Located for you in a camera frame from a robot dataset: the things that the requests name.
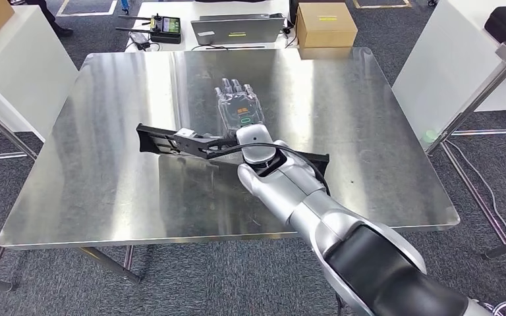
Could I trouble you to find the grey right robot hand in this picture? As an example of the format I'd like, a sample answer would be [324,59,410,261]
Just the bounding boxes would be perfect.
[213,78,266,140]

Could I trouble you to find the black plastic frame part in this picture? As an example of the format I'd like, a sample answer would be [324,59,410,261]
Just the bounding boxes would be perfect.
[136,123,331,176]

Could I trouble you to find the stainless steel workbench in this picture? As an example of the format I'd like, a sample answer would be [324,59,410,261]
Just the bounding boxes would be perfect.
[0,47,461,293]

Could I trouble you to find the grey laptop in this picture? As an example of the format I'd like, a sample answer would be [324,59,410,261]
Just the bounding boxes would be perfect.
[190,13,286,47]

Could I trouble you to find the black remote controller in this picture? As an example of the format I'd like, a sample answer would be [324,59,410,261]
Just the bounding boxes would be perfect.
[115,13,183,45]

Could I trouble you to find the white desk with electronics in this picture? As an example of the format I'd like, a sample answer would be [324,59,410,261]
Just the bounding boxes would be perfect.
[124,0,300,53]

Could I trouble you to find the cardboard box with yellow label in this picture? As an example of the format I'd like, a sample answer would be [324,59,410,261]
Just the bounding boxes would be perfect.
[295,2,359,49]

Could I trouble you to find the grey power adapter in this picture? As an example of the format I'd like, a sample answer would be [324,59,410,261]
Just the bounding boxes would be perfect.
[128,30,152,51]

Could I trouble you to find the white desk panel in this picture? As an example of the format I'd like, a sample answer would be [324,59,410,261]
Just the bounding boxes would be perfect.
[391,0,506,142]

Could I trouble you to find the person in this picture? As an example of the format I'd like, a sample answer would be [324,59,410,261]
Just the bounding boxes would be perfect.
[25,0,74,38]

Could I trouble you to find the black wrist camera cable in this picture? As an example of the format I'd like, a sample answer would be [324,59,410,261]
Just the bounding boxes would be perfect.
[207,142,332,196]

